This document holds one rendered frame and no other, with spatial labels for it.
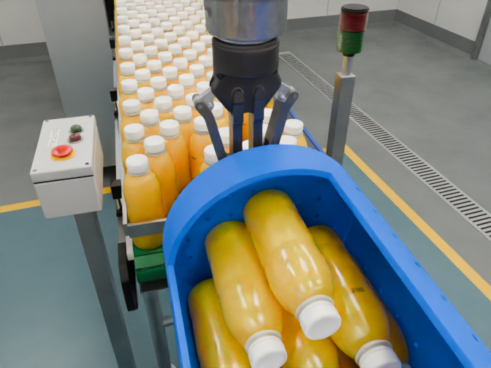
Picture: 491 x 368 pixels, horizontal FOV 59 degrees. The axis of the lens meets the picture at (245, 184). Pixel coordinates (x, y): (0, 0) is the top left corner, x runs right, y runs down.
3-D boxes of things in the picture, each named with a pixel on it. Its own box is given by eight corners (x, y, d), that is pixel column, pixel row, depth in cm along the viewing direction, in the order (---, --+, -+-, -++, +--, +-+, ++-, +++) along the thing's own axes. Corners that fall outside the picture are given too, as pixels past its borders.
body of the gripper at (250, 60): (272, 21, 52) (269, 94, 57) (202, 26, 50) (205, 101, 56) (293, 41, 46) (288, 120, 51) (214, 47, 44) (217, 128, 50)
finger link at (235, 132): (245, 90, 50) (234, 91, 49) (243, 172, 56) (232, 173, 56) (238, 77, 53) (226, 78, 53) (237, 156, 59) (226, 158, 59)
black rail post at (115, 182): (116, 217, 95) (109, 187, 90) (116, 209, 97) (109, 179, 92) (127, 215, 95) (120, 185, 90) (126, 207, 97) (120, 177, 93)
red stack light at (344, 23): (345, 33, 99) (347, 15, 97) (334, 25, 104) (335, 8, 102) (370, 31, 100) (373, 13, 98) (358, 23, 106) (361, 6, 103)
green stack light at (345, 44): (342, 55, 102) (345, 33, 99) (331, 47, 107) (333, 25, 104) (367, 52, 103) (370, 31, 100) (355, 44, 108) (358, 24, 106)
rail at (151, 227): (129, 238, 82) (127, 226, 80) (129, 235, 82) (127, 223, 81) (328, 205, 90) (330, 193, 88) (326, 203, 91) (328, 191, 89)
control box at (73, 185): (44, 220, 79) (28, 172, 73) (55, 161, 94) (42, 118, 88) (102, 211, 81) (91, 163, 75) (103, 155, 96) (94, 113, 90)
